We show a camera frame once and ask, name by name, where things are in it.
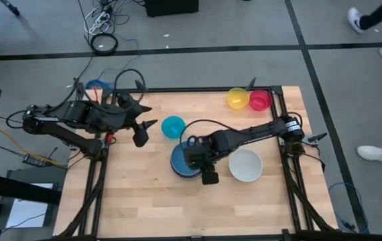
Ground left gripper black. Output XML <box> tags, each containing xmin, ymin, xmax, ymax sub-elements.
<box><xmin>112</xmin><ymin>92</ymin><xmax>159</xmax><ymax>130</ymax></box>

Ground large grey-blue bowl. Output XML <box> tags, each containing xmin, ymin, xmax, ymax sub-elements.
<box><xmin>171</xmin><ymin>141</ymin><xmax>202</xmax><ymax>178</ymax></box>

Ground small cyan plastic bowl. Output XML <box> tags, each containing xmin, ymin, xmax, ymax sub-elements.
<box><xmin>161</xmin><ymin>115</ymin><xmax>186</xmax><ymax>140</ymax></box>

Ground large white bowl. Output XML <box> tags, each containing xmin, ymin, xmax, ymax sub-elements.
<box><xmin>228</xmin><ymin>148</ymin><xmax>264</xmax><ymax>183</ymax></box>

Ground small yellow plastic bowl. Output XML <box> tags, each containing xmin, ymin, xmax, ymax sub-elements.
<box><xmin>226</xmin><ymin>87</ymin><xmax>251</xmax><ymax>110</ymax></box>

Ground small red-pink plastic bowl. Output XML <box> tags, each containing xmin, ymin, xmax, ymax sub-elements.
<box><xmin>249</xmin><ymin>89</ymin><xmax>273</xmax><ymax>112</ymax></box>

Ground dark blue bowl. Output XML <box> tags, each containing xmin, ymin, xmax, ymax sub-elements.
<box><xmin>170</xmin><ymin>140</ymin><xmax>202</xmax><ymax>181</ymax></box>

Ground white power strip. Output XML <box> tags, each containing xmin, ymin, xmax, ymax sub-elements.
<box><xmin>88</xmin><ymin>11</ymin><xmax>111</xmax><ymax>34</ymax></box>

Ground black box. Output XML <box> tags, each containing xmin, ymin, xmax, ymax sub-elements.
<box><xmin>143</xmin><ymin>0</ymin><xmax>200</xmax><ymax>17</ymax></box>

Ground small black electronic device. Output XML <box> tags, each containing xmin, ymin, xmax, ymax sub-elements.
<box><xmin>22</xmin><ymin>153</ymin><xmax>50</xmax><ymax>167</ymax></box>

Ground monitor with pale screen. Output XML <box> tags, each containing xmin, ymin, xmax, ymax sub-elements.
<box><xmin>5</xmin><ymin>169</ymin><xmax>58</xmax><ymax>230</ymax></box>

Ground black beam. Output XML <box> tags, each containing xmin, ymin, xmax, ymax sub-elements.
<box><xmin>0</xmin><ymin>170</ymin><xmax>62</xmax><ymax>205</ymax></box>

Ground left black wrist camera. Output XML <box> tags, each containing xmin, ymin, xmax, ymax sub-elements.
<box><xmin>132</xmin><ymin>123</ymin><xmax>150</xmax><ymax>148</ymax></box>

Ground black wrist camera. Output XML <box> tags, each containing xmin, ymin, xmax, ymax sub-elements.
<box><xmin>132</xmin><ymin>123</ymin><xmax>150</xmax><ymax>148</ymax></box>
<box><xmin>200</xmin><ymin>169</ymin><xmax>220</xmax><ymax>186</ymax></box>

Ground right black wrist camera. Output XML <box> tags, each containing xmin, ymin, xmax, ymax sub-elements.
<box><xmin>200</xmin><ymin>169</ymin><xmax>220</xmax><ymax>186</ymax></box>

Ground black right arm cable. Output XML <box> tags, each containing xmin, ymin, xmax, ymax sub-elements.
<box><xmin>180</xmin><ymin>118</ymin><xmax>245</xmax><ymax>148</ymax></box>

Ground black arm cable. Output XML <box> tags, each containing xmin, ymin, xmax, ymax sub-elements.
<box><xmin>180</xmin><ymin>118</ymin><xmax>245</xmax><ymax>148</ymax></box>
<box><xmin>113</xmin><ymin>68</ymin><xmax>147</xmax><ymax>111</ymax></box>

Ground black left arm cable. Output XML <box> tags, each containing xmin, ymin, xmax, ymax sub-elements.
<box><xmin>113</xmin><ymin>68</ymin><xmax>147</xmax><ymax>111</ymax></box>

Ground bundled blue cable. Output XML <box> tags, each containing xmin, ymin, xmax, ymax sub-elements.
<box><xmin>85</xmin><ymin>78</ymin><xmax>115</xmax><ymax>90</ymax></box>

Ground black aluminium table frame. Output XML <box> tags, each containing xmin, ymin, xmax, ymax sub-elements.
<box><xmin>55</xmin><ymin>77</ymin><xmax>341</xmax><ymax>241</ymax></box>

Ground black coiled cable ring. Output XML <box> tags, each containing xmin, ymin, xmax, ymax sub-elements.
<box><xmin>89</xmin><ymin>32</ymin><xmax>119</xmax><ymax>56</ymax></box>

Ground yellow cable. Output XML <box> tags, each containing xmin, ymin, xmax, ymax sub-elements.
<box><xmin>0</xmin><ymin>125</ymin><xmax>67</xmax><ymax>167</ymax></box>

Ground looped thin blue cable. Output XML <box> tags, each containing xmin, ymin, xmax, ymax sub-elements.
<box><xmin>328</xmin><ymin>182</ymin><xmax>370</xmax><ymax>234</ymax></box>

